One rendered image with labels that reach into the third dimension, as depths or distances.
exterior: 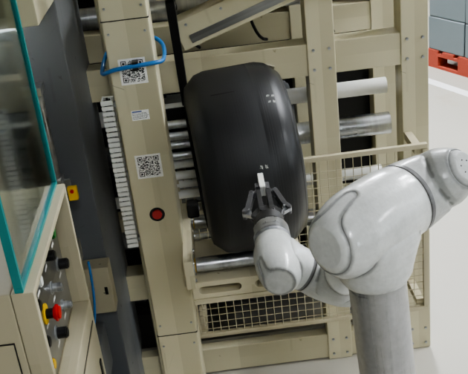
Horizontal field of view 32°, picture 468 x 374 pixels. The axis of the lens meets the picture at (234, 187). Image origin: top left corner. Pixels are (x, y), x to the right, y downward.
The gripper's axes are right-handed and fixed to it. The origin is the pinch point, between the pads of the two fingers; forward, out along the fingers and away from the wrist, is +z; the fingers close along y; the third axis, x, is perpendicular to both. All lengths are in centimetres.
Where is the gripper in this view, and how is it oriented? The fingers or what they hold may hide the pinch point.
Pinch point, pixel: (261, 184)
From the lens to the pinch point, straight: 219.8
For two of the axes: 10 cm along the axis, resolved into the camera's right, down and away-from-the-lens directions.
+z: -0.8, -5.5, 8.3
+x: 1.0, 8.3, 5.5
